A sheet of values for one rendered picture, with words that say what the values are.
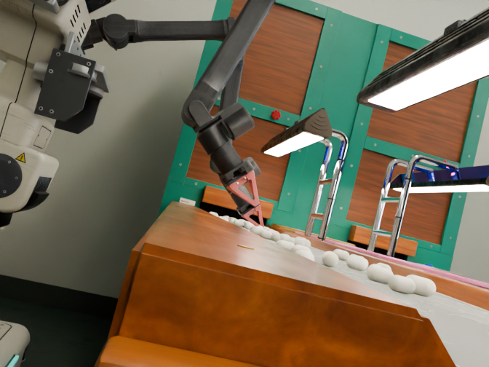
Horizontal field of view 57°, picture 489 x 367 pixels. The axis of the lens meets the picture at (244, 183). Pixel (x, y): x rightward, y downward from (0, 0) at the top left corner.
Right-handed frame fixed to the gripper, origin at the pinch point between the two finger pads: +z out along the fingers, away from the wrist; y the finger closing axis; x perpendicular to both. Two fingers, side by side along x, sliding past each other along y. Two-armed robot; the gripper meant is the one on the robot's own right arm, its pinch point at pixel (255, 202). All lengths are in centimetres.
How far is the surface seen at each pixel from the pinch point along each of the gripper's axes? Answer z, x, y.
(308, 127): -6.9, -25.3, 13.9
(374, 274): 11.3, -0.4, -47.4
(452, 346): 4, 7, -80
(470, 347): 6, 6, -79
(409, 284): 12, -1, -55
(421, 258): 75, -64, 92
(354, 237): 46, -41, 86
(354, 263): 14.2, -3.1, -31.8
